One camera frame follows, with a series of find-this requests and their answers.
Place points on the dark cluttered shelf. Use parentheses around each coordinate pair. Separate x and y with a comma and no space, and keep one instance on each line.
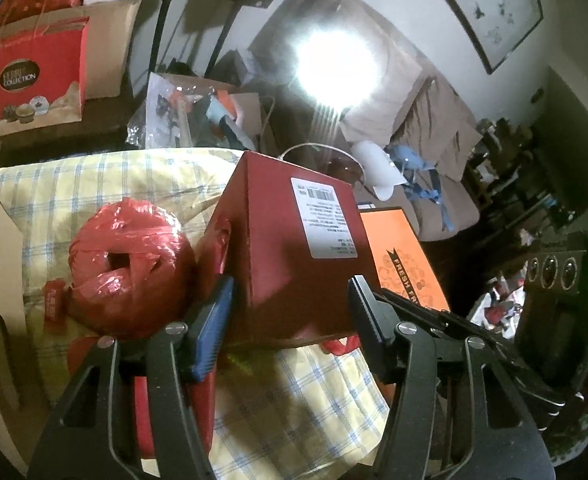
(513,170)

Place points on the yellow blue checked cloth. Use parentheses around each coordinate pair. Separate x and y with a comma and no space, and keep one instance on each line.
(49,195)

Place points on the blue cloth strips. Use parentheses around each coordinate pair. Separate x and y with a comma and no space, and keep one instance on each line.
(416,157)

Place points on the sofa with beige cover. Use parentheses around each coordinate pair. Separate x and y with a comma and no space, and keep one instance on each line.
(423,110)

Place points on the red candy packet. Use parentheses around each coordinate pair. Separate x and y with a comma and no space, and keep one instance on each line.
(54,307)

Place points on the red cardboard box white label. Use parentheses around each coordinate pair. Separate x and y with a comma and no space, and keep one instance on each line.
(274,260)

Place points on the red Ferrero Collection box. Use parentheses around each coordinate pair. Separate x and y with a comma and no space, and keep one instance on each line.
(24,70)

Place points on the white paper sheet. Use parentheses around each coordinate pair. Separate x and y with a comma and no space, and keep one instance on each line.
(378,170)

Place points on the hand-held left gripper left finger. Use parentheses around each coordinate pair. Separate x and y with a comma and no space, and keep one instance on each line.
(214,325)

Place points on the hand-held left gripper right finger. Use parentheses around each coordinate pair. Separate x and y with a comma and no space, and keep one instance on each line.
(368,330)

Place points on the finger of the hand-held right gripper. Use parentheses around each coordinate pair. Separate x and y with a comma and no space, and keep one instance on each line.
(473,332)

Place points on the orange box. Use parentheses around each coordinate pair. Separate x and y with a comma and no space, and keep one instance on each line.
(398,240)

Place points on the red plastic twine ball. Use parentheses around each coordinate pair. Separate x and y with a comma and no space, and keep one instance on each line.
(124,285)

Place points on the clear plastic bag of items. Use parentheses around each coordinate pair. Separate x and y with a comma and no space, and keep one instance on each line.
(169,110)

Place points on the tall plain cardboard box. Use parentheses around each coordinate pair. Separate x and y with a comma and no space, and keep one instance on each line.
(109,45)

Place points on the framed ink painting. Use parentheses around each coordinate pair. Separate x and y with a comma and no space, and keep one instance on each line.
(493,0)

